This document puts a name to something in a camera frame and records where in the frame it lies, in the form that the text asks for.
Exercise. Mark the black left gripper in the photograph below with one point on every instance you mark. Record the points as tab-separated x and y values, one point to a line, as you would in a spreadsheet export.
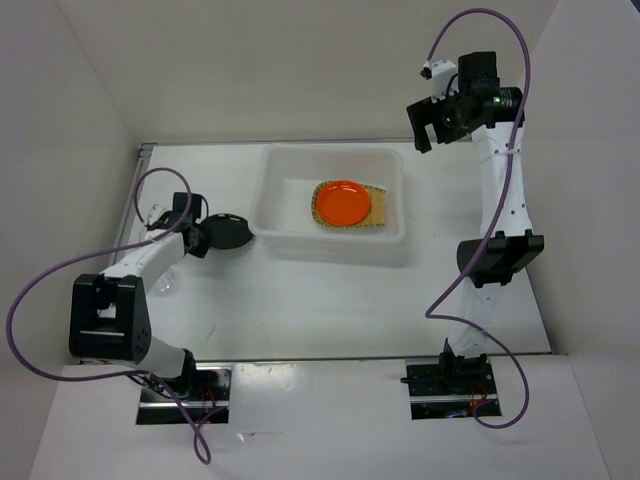
202	248

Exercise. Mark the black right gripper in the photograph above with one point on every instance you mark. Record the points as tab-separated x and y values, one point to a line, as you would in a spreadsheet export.
424	112

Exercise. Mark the black round plate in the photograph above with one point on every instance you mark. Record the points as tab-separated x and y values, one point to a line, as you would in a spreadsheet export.
227	231

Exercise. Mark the clear faceted plastic cup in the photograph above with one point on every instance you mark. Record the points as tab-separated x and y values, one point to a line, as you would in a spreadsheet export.
164	285

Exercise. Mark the orange plastic plate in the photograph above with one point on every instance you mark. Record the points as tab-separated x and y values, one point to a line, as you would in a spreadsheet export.
342	203

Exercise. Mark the woven bamboo tray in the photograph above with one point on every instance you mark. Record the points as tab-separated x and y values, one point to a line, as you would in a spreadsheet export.
376	216

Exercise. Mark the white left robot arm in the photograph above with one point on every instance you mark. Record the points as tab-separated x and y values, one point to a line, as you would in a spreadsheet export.
110	320

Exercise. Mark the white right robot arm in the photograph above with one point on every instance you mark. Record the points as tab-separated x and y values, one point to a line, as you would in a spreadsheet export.
507	241

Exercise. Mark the clear plastic bin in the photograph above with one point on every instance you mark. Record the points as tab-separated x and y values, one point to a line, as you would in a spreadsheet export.
280	214

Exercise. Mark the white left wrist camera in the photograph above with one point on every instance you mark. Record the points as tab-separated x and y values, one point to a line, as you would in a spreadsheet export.
158	218

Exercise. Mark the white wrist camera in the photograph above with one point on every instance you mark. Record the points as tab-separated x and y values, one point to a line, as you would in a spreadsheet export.
443	74
158	218

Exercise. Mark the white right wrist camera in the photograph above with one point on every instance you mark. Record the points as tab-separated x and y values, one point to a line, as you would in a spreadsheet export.
443	74

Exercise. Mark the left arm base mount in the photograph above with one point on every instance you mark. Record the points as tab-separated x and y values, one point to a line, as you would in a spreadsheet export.
207	402

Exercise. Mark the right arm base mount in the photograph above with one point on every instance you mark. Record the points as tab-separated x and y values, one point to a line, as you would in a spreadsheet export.
444	389

